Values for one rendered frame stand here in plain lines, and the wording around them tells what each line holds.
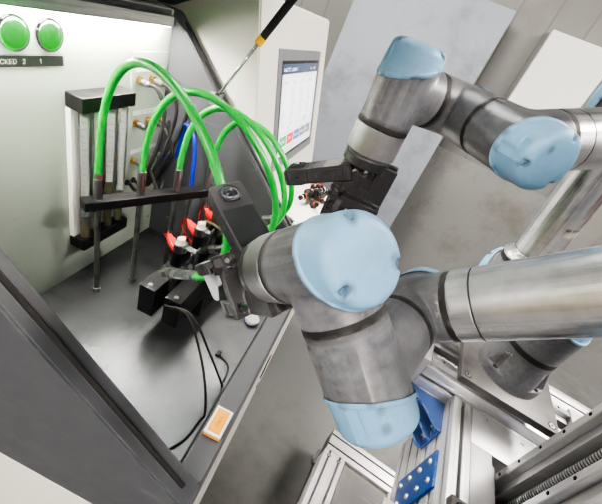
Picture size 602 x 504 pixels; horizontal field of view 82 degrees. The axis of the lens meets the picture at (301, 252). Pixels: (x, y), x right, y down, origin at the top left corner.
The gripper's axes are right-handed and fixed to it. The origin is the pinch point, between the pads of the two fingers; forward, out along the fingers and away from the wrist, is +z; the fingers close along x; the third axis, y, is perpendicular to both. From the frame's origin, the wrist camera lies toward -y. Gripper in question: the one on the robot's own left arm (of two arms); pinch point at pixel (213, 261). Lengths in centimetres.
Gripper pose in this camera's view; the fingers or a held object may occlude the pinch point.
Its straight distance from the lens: 56.3
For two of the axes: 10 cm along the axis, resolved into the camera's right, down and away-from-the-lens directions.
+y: 3.0, 9.5, 0.7
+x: 8.1, -3.0, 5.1
